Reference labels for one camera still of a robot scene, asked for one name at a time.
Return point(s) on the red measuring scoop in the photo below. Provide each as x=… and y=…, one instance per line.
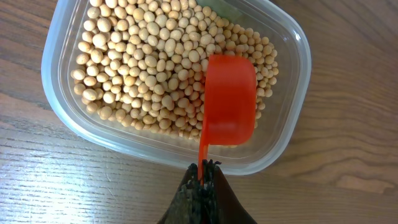
x=230, y=104

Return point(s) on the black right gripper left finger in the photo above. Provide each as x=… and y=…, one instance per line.
x=185, y=207

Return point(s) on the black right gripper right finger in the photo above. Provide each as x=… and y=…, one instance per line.
x=229, y=209

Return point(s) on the pile of soybeans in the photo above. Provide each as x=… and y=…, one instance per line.
x=143, y=63

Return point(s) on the clear plastic container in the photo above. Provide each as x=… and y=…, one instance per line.
x=274, y=128

